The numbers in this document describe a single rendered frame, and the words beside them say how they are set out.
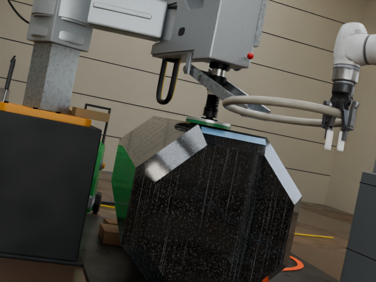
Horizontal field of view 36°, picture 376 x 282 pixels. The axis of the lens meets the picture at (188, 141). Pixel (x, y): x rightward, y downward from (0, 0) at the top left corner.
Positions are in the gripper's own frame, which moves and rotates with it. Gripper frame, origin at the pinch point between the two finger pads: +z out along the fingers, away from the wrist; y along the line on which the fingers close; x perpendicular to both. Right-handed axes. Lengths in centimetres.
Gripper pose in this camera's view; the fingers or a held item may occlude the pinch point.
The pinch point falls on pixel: (334, 141)
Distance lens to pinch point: 204.6
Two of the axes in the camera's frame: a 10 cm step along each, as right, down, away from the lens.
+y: -6.3, -0.6, 7.7
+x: -7.6, -1.7, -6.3
